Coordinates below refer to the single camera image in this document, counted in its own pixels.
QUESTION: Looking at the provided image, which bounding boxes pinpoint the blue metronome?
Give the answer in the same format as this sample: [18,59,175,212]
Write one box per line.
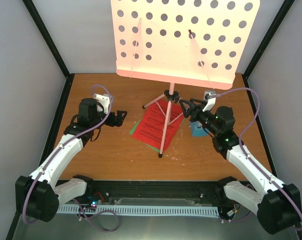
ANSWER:
[189,121,208,137]

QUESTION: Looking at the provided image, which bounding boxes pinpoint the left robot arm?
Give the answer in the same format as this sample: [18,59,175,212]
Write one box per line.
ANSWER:
[15,94,127,224]

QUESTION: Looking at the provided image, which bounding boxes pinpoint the green sheet music page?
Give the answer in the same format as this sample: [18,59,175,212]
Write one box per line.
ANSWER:
[129,118,185,152]

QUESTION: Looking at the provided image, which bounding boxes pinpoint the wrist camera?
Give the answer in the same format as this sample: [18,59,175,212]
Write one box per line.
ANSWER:
[93,93,113,114]
[202,90,217,112]

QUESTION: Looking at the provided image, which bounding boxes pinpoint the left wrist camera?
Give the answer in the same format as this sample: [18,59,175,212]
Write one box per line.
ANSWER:
[93,93,113,114]

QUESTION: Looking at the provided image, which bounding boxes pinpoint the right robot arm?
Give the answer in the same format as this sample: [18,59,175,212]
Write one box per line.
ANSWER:
[179,98,302,234]

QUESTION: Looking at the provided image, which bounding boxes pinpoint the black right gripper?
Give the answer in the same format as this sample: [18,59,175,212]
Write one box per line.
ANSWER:
[179,98,220,136]

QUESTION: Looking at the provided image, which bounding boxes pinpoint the pink music stand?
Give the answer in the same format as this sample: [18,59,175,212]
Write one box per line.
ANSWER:
[110,0,262,159]

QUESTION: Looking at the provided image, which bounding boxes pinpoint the red sheet music page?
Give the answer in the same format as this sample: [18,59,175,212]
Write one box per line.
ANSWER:
[132,99,184,151]

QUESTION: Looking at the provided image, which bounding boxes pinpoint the metal base plate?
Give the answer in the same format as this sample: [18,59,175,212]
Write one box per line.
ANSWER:
[13,214,299,240]

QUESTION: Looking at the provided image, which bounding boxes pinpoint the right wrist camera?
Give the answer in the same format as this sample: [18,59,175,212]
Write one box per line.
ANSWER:
[202,90,217,112]

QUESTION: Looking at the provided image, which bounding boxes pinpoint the light blue cable duct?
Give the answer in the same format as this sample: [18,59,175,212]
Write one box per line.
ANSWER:
[58,204,219,218]

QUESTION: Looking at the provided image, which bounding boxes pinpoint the black aluminium frame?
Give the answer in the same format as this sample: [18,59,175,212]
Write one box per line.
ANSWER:
[0,0,302,240]

